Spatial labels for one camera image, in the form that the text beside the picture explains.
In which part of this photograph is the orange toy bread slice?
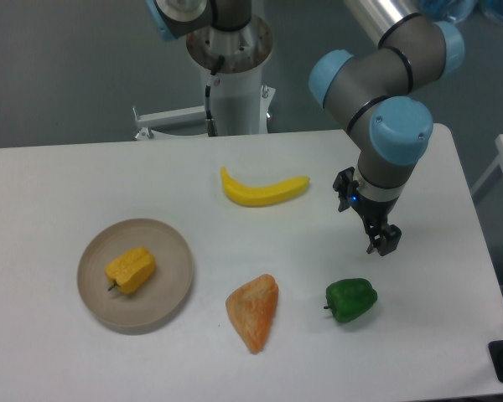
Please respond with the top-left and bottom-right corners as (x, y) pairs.
(226, 274), (279, 354)

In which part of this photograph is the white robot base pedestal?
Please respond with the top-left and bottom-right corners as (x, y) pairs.
(134, 14), (276, 141)

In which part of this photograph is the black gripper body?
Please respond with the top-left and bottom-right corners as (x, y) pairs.
(350, 194), (397, 231)

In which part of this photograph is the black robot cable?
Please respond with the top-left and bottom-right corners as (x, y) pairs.
(204, 55), (226, 137)

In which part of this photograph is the green toy pepper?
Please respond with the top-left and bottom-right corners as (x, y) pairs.
(323, 278), (378, 323)

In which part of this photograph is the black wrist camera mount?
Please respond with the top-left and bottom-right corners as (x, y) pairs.
(333, 167), (359, 213)

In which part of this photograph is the yellow toy pepper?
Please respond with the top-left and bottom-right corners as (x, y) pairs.
(104, 246), (156, 295)

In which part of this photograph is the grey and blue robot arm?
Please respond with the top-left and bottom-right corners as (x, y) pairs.
(147, 1), (464, 255)

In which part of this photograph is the yellow toy banana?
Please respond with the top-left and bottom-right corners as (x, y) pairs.
(220, 167), (310, 207)

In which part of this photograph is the beige round plate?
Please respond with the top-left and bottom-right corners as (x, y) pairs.
(77, 219), (194, 334)

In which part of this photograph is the blue plastic bag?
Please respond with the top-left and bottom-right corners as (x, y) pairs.
(416, 0), (503, 26)

